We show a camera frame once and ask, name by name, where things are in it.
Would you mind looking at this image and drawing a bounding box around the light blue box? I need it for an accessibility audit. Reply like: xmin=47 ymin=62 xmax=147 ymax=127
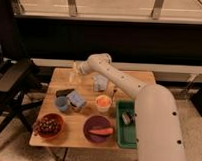
xmin=67 ymin=90 xmax=86 ymax=107

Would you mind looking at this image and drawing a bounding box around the green plastic tray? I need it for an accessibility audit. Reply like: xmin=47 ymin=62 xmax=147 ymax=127
xmin=115 ymin=100 xmax=137 ymax=149

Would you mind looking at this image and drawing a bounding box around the black handled metal tool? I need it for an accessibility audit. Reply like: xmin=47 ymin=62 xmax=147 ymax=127
xmin=121 ymin=112 xmax=135 ymax=125

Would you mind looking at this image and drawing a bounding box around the dark grapes bunch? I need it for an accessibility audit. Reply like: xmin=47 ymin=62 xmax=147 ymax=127
xmin=34 ymin=118 xmax=61 ymax=134

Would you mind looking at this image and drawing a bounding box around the black rectangular block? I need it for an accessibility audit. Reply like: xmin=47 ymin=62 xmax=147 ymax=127
xmin=56 ymin=88 xmax=74 ymax=97

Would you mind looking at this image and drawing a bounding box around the purple plate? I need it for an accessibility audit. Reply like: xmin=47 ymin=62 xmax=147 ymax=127
xmin=83 ymin=115 xmax=114 ymax=143

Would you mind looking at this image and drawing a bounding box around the pale yellow banana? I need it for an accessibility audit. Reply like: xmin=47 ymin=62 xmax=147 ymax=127
xmin=69 ymin=72 xmax=82 ymax=88

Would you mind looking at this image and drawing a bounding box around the orange carrot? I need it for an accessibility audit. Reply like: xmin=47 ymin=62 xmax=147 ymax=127
xmin=89 ymin=127 xmax=114 ymax=136

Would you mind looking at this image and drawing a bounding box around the black chair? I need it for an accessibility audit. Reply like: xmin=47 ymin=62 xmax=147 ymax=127
xmin=0 ymin=44 xmax=50 ymax=144

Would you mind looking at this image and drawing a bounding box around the light blue cloth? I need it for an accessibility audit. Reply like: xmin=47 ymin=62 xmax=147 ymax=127
xmin=93 ymin=75 xmax=109 ymax=92

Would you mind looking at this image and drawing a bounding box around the blue cup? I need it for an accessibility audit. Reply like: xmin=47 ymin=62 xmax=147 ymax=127
xmin=55 ymin=97 xmax=70 ymax=113

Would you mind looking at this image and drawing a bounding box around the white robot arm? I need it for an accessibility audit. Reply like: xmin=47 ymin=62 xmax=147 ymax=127
xmin=77 ymin=53 xmax=186 ymax=161

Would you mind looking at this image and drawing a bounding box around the red bowl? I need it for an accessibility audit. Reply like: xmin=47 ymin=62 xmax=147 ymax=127
xmin=37 ymin=113 xmax=64 ymax=139

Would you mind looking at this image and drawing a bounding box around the white cup with orange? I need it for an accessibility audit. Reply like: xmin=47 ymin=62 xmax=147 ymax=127
xmin=95 ymin=95 xmax=112 ymax=113

